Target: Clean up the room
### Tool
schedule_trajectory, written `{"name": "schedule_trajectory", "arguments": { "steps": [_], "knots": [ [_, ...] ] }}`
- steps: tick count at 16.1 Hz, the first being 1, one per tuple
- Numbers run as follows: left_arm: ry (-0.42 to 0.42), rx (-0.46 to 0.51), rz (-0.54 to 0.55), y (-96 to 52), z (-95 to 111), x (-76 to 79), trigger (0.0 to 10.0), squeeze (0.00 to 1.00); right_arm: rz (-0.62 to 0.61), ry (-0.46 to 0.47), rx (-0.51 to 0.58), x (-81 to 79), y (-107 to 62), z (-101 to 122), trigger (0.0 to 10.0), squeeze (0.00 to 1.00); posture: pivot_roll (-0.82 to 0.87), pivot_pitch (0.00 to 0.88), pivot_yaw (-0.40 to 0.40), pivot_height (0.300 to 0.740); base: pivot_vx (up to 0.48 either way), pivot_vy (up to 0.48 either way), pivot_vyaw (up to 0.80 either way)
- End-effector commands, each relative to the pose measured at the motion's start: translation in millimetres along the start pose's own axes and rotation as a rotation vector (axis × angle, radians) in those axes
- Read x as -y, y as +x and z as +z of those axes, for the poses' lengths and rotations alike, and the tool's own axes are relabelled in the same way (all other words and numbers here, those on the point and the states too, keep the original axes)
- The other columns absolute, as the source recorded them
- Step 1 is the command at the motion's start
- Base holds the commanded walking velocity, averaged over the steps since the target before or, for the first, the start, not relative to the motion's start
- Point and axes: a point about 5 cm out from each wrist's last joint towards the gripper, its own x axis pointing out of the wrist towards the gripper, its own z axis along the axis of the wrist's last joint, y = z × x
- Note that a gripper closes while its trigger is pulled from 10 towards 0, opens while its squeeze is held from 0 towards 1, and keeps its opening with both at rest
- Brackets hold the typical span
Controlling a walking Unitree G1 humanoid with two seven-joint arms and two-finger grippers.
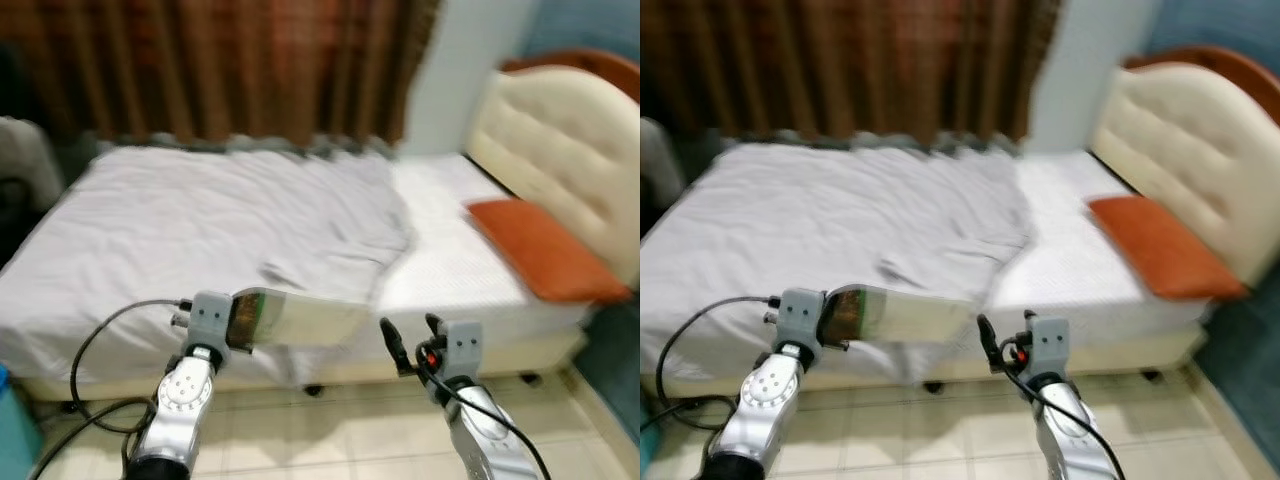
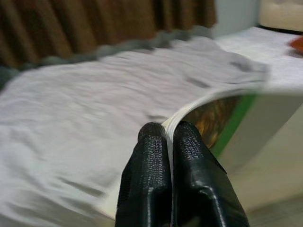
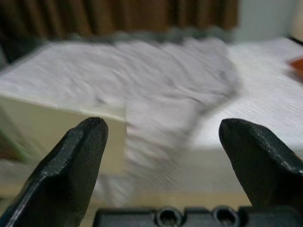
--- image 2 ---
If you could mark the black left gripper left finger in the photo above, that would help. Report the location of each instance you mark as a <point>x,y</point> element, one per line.
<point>144,179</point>

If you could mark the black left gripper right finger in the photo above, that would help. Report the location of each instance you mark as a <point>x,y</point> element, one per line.
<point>201,189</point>

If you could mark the magazine with green-edged cover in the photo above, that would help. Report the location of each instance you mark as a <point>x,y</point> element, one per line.
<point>94,106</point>

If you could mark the dark grey blanket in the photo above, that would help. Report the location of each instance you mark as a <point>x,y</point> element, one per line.
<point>132,46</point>

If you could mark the white bed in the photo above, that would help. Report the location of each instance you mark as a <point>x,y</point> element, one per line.
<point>267,59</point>

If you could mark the brown pleated curtain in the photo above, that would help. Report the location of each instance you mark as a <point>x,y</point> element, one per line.
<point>82,23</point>

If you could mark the orange red item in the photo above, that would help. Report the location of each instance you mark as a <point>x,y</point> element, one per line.
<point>297,43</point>

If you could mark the cream cushion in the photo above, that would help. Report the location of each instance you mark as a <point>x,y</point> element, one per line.
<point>281,13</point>

